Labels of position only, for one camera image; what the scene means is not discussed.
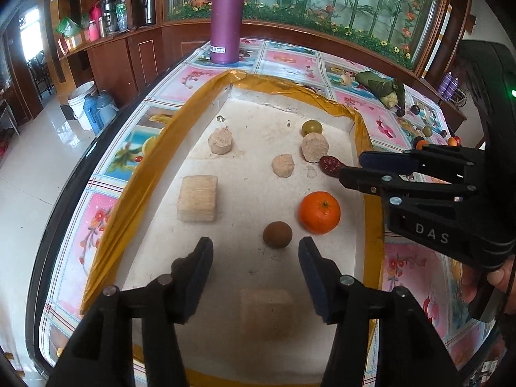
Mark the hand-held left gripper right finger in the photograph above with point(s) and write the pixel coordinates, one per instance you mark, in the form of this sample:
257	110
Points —
314	280

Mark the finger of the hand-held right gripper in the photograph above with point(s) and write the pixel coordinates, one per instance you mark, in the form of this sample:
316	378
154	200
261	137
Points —
387	162
363	178

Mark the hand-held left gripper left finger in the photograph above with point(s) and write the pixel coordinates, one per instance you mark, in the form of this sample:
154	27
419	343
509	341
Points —
201	274

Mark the orange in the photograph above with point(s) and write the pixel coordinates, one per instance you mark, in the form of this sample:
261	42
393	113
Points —
421	144
319	212

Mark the hexagonal beige cake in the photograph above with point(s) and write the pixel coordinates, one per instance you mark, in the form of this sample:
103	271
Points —
315	148

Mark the beige ribbed rectangular cake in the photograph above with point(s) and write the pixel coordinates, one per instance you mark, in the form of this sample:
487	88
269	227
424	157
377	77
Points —
268	314
197	198

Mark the brown round fruit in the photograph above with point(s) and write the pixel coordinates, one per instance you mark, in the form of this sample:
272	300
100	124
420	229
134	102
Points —
277	234

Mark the green round fruit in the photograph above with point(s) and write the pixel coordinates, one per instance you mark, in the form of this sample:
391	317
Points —
311	127
426	130

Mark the round beige cake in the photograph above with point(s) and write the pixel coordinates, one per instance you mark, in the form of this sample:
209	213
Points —
283	165
220	140

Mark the white tray with yellow tape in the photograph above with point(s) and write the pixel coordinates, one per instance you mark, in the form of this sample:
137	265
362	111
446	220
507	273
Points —
250	121

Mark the person's right hand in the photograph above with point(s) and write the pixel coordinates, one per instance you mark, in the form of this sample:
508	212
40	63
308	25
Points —
502	279

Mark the dark purple plum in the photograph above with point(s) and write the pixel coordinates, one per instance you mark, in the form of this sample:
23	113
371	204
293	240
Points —
414	109

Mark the leaf-wrapped zongzi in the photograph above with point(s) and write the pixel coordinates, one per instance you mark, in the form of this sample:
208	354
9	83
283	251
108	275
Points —
383	86

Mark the purple spray can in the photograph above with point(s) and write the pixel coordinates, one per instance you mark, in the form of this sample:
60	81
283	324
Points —
446	84
454	87

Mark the printed plastic tablecloth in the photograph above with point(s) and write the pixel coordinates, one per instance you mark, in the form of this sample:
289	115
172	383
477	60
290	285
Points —
121	157

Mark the white plastic bucket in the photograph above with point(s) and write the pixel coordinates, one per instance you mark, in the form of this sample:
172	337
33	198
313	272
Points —
82	103

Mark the purple bottle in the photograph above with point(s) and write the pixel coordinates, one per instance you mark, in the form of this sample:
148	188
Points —
227	16

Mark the pink bottle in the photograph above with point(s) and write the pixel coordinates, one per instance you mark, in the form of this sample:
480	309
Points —
93	29

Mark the green patterned cup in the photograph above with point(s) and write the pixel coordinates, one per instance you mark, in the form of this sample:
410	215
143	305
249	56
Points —
121	16

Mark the silver black thermos flask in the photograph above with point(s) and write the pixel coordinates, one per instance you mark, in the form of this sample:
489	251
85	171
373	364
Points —
107	14

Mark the green plastic bag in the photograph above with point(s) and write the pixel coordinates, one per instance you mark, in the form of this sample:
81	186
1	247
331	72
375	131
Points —
68	28

